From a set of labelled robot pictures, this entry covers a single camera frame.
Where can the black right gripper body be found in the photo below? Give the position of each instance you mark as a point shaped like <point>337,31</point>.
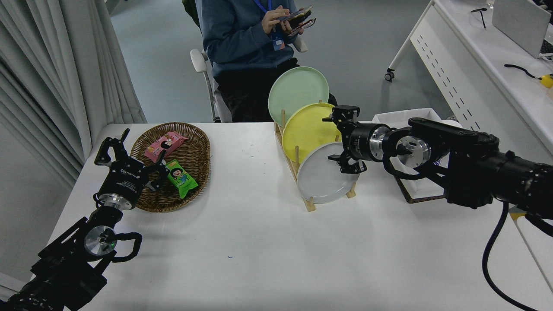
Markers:
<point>358,142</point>

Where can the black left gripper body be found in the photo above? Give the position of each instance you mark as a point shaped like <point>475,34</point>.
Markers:
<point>123,179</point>

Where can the grey plate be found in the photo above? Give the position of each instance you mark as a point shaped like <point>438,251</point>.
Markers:
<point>322,183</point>

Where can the phone with dark case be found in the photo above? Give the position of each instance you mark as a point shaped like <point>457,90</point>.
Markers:
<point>298,14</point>

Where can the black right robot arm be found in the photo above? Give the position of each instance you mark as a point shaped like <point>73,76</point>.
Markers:
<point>471,168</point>

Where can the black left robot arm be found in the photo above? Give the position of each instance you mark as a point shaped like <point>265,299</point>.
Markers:
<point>65,263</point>

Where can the yellow plate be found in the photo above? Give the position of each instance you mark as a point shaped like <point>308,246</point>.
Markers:
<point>309,129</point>

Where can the pale green plate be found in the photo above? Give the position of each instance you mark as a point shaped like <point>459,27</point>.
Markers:
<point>296,88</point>

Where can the wooden plate rack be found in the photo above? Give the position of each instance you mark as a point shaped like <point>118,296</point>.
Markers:
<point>309,205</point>

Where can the person's left hand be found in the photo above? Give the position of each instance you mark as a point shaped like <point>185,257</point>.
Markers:
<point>290,31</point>

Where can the person's right hand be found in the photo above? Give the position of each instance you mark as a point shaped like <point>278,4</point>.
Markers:
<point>272,19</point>

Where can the green snack packet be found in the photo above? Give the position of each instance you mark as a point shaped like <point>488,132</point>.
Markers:
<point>181,178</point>

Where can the pink snack packet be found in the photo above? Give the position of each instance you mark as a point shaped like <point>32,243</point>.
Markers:
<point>166,144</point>

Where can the brown wicker basket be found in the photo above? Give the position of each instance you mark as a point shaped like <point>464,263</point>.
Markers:
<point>194,147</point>

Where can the white cloth-lined tray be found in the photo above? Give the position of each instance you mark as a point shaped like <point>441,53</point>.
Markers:
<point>402,119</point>

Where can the pale grey curtain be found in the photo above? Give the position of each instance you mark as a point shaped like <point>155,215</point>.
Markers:
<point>43,65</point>

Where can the white office chair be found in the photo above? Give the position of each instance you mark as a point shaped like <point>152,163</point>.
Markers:
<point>198,60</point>

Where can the person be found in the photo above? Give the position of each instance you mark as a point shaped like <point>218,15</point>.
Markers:
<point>242,43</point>

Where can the white desk with perforated panel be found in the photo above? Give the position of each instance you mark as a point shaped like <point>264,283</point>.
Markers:
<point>462,21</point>

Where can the dark green chair backrest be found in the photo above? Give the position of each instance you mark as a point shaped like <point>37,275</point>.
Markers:
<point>191,13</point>

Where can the silver laptop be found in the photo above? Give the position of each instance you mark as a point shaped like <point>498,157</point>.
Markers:
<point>518,21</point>

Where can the yellow round object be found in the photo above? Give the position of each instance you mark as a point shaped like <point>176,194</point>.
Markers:
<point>547,81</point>

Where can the small white side table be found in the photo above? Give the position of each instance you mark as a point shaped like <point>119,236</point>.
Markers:
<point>535,255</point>

